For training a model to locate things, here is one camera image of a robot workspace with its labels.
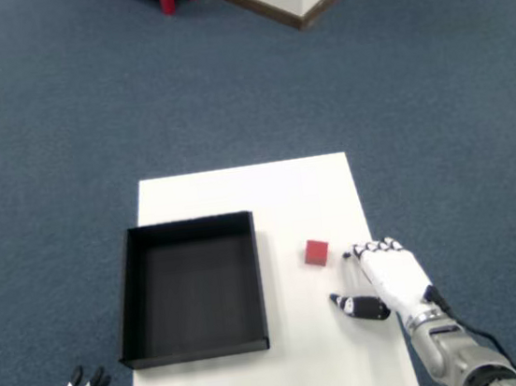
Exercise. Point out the red cube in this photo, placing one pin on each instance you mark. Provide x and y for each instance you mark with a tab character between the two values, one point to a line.
316	252

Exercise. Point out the white square table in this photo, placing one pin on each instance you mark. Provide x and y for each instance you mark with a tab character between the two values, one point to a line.
286	194

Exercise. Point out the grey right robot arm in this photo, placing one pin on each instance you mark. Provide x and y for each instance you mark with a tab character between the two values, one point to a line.
456	352

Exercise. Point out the black open box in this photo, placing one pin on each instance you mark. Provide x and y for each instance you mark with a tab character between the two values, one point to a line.
194	290

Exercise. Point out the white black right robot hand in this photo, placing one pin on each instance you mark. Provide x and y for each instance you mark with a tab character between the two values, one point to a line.
395	275

